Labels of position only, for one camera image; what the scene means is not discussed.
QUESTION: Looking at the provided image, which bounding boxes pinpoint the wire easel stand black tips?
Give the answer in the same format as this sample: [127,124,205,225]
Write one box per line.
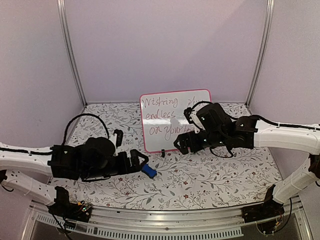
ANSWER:
[161,149,166,158]

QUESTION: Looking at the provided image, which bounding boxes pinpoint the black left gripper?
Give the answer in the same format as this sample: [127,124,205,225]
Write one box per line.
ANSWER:
[82,149,149,181]

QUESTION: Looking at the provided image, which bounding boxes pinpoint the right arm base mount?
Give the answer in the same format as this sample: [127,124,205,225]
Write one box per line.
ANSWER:
[241,184,285,235]

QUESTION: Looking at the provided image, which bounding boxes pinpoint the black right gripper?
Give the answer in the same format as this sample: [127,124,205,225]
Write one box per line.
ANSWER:
[173,130,227,156]

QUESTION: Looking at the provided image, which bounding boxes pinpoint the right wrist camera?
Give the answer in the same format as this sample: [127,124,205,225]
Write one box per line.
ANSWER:
[183,107,203,134]

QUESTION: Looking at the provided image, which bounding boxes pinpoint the pink framed whiteboard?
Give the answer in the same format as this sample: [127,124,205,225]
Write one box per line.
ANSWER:
[140,89,212,153]

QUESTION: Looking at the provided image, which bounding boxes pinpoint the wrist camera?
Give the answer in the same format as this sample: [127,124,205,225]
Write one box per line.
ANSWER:
[183,107,203,134]
[110,129,124,156]

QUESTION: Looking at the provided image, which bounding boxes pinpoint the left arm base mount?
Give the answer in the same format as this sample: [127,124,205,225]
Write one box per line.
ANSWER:
[47,186,93,223]

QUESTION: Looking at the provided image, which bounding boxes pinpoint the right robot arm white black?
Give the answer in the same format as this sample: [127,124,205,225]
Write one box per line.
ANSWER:
[173,101,320,218]

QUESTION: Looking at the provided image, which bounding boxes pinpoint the blue whiteboard eraser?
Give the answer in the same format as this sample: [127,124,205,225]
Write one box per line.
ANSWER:
[141,164,157,179]

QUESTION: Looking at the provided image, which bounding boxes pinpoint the right aluminium frame post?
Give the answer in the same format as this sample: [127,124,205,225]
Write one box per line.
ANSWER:
[245,0,275,108]

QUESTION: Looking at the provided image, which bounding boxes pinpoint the left aluminium frame post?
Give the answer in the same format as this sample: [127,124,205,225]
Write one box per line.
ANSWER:
[56,0,88,107]

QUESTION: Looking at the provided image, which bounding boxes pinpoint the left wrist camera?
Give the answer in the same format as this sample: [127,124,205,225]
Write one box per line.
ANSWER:
[110,129,124,156]

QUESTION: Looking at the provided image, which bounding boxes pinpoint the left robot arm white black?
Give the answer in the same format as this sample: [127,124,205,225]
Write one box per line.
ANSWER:
[0,136,149,217]

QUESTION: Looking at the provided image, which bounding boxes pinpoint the front aluminium rail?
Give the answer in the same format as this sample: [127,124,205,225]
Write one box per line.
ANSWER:
[21,196,316,240]

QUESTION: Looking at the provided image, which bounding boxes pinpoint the aluminium frame post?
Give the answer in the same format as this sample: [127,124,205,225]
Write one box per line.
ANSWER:
[245,0,275,108]
[56,0,88,107]

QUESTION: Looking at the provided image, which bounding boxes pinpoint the floral patterned table mat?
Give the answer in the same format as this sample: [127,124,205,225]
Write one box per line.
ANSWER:
[51,103,282,211]

